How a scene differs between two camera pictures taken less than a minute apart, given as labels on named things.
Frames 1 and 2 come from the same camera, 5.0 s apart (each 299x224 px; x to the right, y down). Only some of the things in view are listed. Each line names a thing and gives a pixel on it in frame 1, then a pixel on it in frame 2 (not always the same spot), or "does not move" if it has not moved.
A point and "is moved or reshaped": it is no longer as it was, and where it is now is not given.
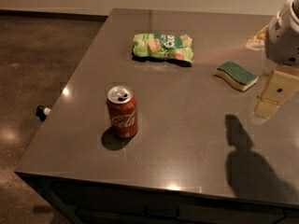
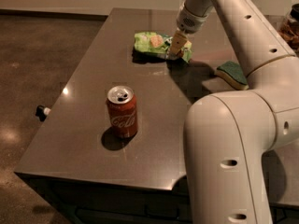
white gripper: (282, 39) → (191, 21)
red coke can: (122, 107) does not move
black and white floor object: (42, 112) does not move
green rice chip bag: (174, 48) is moved or reshaped
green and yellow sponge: (241, 78) does not move
